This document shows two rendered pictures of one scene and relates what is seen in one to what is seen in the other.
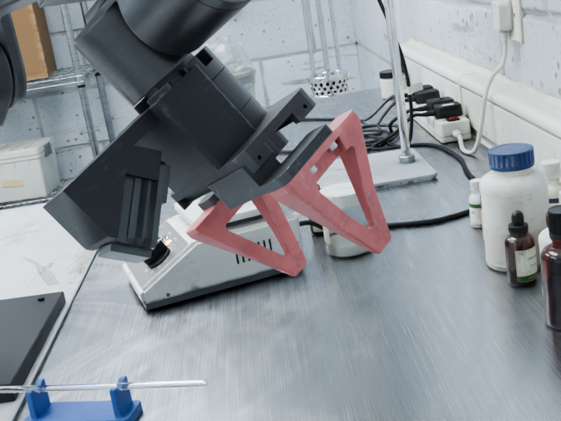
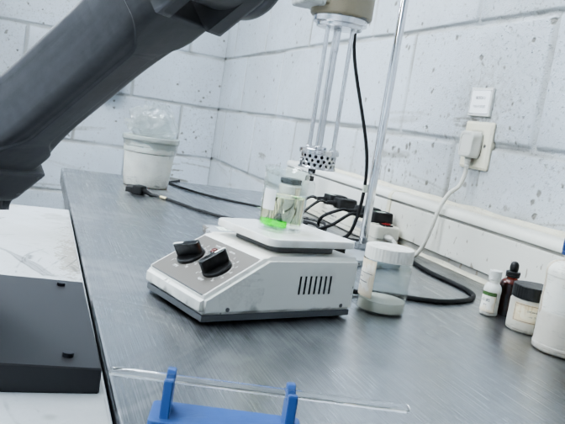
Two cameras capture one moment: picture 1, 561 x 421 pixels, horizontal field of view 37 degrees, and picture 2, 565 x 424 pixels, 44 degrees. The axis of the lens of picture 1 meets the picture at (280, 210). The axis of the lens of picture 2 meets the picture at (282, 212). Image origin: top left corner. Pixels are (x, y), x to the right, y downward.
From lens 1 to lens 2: 44 cm
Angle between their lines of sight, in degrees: 21
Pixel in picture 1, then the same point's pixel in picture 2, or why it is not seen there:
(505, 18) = (475, 147)
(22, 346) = (80, 328)
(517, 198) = not seen: outside the picture
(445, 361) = not seen: outside the picture
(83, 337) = (136, 336)
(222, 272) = (282, 299)
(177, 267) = (245, 282)
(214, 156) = not seen: outside the picture
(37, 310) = (66, 294)
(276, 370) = (424, 411)
